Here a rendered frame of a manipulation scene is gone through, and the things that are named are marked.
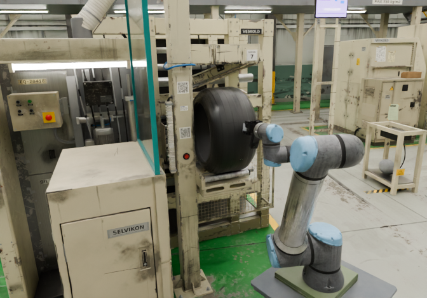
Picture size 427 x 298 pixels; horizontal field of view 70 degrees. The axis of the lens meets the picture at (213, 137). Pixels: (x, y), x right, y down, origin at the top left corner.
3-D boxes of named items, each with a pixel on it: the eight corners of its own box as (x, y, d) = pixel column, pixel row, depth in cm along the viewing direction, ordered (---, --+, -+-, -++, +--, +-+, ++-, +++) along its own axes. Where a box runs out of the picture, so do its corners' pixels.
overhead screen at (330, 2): (314, 18, 521) (316, -17, 507) (313, 18, 526) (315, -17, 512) (346, 18, 531) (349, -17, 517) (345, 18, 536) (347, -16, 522)
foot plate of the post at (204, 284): (177, 302, 216) (177, 298, 215) (169, 278, 240) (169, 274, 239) (213, 292, 225) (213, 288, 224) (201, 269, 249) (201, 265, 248)
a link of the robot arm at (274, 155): (288, 166, 154) (287, 143, 153) (265, 168, 154) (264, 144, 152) (282, 162, 164) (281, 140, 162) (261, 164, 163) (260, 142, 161)
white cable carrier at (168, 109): (171, 173, 200) (166, 101, 188) (169, 171, 204) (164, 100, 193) (177, 172, 201) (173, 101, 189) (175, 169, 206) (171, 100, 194)
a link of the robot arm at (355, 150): (379, 129, 97) (304, 142, 164) (342, 132, 96) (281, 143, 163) (384, 166, 96) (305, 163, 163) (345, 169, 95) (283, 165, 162)
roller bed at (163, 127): (166, 162, 237) (163, 125, 230) (162, 157, 251) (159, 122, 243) (190, 159, 244) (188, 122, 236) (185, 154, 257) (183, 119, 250)
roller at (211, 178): (201, 180, 205) (203, 184, 201) (201, 175, 202) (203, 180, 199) (247, 172, 216) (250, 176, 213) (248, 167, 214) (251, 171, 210)
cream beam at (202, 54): (183, 66, 211) (182, 44, 208) (175, 65, 234) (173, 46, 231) (260, 63, 232) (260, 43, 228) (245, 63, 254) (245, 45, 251)
